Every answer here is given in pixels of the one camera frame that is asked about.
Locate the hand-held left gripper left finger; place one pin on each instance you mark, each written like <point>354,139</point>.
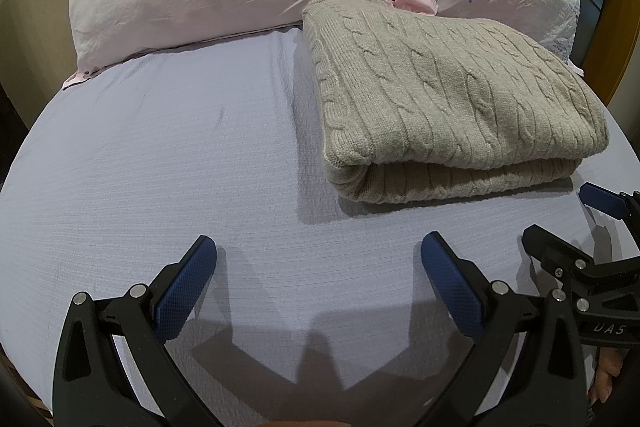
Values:
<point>184,289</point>

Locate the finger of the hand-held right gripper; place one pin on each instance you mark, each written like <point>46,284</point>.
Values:
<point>557,252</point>
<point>602,199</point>

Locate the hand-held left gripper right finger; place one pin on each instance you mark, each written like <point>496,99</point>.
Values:
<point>452,292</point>

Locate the person's right hand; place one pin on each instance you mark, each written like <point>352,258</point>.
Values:
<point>606,374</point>

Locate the light purple bed sheet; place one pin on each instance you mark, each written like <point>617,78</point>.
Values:
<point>175,187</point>

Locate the wooden bed headboard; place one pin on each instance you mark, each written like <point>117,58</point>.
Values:
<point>600,32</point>

